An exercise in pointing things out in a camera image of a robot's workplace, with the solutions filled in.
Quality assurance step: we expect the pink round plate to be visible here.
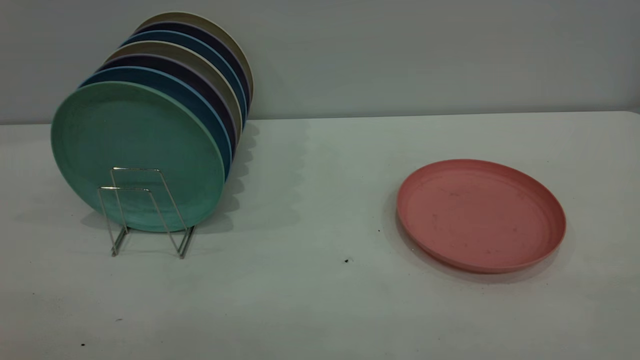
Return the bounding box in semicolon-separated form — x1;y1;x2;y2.
396;159;567;274

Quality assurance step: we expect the blue round plate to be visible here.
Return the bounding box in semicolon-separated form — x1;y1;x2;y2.
122;30;248;126
79;66;234;181

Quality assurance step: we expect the dark purple round plate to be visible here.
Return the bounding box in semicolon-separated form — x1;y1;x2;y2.
100;54;239;151
134;21;251;108

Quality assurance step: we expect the green round plate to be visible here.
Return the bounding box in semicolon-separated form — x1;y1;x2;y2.
51;81;226;233

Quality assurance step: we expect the beige round plate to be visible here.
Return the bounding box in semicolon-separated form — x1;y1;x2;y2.
105;41;244;141
136;11;254;106

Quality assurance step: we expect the metal wire plate rack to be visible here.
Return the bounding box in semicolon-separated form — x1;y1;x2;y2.
97;167;197;259

